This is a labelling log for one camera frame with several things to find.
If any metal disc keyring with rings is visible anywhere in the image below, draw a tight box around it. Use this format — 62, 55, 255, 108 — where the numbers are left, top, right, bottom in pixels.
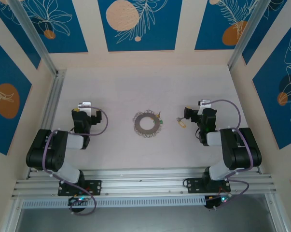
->
132, 109, 163, 139

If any left electronics board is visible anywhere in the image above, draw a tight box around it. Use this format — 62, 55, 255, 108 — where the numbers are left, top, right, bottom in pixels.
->
68, 195, 90, 206

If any electronics board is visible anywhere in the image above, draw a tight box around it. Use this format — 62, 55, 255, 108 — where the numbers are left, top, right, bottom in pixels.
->
205, 194, 233, 210
68, 195, 90, 206

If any right electronics board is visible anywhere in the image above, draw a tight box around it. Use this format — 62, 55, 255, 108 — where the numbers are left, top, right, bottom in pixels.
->
205, 194, 233, 210

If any grey metal sheet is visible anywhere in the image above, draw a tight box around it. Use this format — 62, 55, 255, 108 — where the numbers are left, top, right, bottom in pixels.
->
14, 194, 276, 232

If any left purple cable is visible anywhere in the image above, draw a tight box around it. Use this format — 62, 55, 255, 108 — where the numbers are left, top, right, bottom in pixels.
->
42, 103, 109, 216

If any purple cable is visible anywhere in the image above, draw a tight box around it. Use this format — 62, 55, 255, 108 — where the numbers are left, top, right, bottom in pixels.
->
207, 99, 254, 211
42, 103, 109, 216

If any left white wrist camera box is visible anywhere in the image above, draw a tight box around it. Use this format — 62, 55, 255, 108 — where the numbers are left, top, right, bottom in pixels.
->
77, 101, 93, 116

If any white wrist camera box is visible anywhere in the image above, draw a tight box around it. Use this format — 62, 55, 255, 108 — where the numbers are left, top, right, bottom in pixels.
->
198, 98, 212, 114
77, 101, 93, 116

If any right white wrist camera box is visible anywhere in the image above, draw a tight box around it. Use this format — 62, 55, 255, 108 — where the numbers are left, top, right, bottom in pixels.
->
198, 98, 212, 114

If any aluminium side rail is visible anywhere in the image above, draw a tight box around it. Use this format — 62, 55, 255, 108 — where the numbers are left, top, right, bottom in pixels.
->
27, 69, 67, 179

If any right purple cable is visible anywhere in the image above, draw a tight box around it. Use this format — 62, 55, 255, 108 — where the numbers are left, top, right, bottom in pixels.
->
207, 99, 254, 211

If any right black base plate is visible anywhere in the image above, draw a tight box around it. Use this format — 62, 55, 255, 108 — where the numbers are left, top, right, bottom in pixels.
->
185, 178, 231, 194

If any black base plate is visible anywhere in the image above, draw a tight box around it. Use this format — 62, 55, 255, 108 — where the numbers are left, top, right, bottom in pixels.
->
57, 180, 102, 196
185, 178, 231, 194

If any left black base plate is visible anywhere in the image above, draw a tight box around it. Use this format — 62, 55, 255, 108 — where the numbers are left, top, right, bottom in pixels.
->
57, 180, 102, 196

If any aluminium frame rail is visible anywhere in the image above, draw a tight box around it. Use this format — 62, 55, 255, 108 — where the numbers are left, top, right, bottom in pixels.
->
11, 168, 278, 199

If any left aluminium upright post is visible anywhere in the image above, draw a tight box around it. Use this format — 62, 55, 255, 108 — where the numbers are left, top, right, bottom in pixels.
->
7, 0, 58, 75

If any aluminium upright post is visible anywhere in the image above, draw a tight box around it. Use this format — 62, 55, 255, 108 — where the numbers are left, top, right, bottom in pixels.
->
227, 0, 265, 71
7, 0, 58, 75

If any right aluminium upright post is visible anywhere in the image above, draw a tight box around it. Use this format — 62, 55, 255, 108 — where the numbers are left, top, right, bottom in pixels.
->
227, 0, 265, 71

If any white slotted cable duct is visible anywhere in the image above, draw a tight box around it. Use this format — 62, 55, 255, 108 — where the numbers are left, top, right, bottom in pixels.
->
21, 196, 208, 209

